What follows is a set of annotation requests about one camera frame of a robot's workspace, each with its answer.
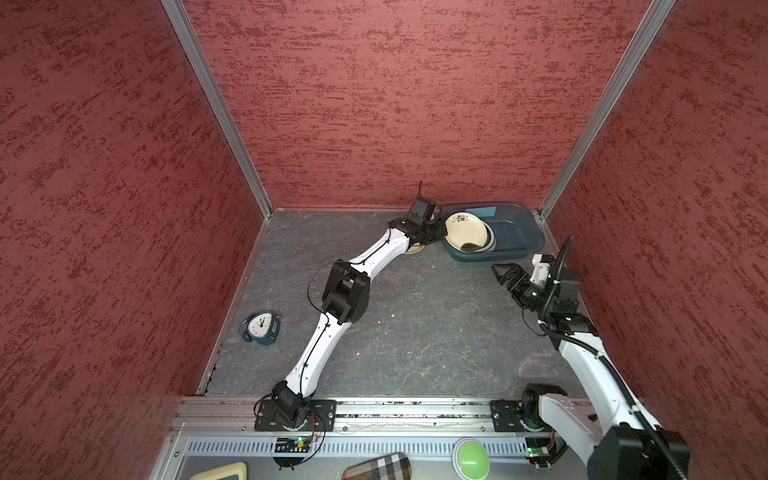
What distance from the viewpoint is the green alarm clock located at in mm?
850

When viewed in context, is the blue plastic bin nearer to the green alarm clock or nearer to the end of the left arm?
the end of the left arm

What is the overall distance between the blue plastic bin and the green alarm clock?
0.59 m

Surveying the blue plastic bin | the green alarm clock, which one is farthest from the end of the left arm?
the green alarm clock

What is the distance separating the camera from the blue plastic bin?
3.29 ft
